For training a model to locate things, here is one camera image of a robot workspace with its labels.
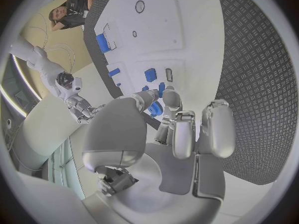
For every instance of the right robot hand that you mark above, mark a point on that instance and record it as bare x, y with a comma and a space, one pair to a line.
80, 107

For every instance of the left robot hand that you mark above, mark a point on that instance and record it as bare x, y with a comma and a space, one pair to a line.
116, 134

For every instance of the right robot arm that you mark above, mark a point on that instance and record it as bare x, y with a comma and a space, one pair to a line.
48, 68

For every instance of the white task board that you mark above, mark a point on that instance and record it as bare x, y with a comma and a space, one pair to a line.
154, 31

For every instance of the blue gear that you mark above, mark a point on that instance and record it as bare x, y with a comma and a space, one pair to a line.
156, 109

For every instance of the blue cylinder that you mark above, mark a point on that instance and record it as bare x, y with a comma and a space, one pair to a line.
114, 72

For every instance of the blue block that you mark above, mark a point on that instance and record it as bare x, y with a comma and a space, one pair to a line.
150, 75
102, 43

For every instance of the person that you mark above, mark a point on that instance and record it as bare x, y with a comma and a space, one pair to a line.
70, 11

